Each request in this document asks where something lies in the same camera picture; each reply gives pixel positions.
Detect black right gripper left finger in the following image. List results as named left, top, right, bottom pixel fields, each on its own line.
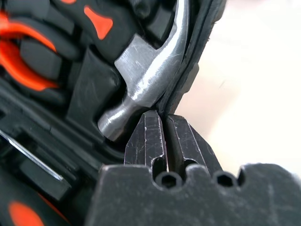
left=124, top=110, right=168, bottom=173

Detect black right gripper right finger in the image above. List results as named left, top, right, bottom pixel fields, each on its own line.
left=166, top=113, right=223, bottom=175

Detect dark ribbed object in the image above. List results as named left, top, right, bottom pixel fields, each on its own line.
left=0, top=0, right=227, bottom=226

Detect steel claw hammer head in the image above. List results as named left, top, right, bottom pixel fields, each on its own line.
left=50, top=0, right=191, bottom=142

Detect steel screwdriver shaft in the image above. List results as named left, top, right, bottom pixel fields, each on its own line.
left=0, top=129, right=64, bottom=182

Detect orange handled pliers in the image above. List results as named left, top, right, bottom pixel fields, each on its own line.
left=0, top=9, right=61, bottom=93

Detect black orange screwdriver handle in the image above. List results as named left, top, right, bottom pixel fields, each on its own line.
left=0, top=181, right=73, bottom=226

